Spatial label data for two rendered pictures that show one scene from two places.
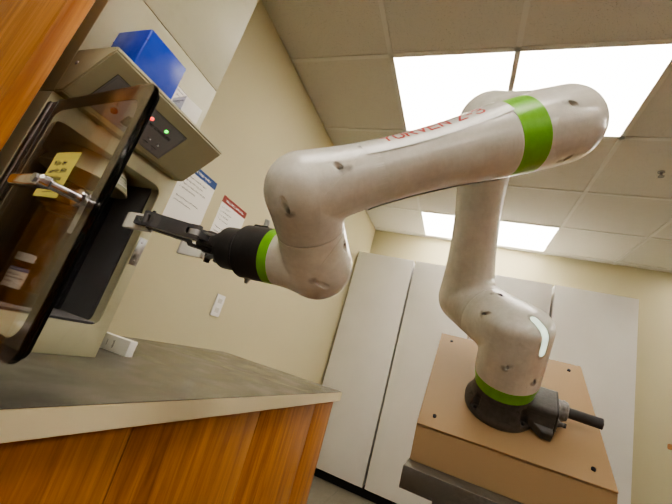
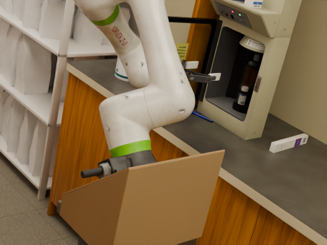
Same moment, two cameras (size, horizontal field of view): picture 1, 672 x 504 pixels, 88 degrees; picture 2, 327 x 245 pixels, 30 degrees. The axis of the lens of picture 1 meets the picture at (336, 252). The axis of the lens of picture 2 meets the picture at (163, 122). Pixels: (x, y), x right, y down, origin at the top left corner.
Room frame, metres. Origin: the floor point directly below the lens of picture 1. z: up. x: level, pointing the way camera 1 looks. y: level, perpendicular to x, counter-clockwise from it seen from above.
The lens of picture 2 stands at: (1.48, -1.95, 1.96)
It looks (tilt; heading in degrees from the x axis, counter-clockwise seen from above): 23 degrees down; 112
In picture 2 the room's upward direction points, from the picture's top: 13 degrees clockwise
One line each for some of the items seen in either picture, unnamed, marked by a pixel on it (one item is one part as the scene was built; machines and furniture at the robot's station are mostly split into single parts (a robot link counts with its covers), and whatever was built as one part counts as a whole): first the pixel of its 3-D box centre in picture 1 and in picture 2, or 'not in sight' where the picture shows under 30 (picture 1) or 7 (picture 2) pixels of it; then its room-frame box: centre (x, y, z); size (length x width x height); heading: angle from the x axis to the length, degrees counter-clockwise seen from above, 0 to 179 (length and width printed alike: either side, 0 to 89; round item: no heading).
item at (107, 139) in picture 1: (40, 202); (180, 61); (0.51, 0.44, 1.19); 0.30 x 0.01 x 0.40; 60
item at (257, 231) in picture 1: (258, 251); not in sight; (0.58, 0.13, 1.23); 0.09 x 0.06 x 0.12; 157
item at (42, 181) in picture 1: (44, 187); not in sight; (0.44, 0.39, 1.20); 0.10 x 0.05 x 0.03; 60
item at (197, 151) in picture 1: (152, 126); (240, 13); (0.71, 0.47, 1.46); 0.32 x 0.11 x 0.10; 157
